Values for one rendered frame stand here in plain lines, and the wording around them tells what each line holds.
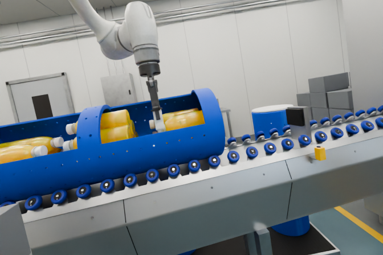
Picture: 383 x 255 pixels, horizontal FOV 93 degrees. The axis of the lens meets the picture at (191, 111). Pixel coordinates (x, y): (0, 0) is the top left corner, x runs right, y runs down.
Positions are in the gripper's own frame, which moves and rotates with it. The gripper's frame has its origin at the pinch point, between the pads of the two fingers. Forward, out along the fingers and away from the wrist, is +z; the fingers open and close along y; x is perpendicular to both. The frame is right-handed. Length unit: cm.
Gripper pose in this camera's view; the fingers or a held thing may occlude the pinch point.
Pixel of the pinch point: (158, 119)
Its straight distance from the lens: 67.6
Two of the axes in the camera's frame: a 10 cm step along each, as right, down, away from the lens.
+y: -1.5, -0.4, 9.9
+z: 1.7, 9.8, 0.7
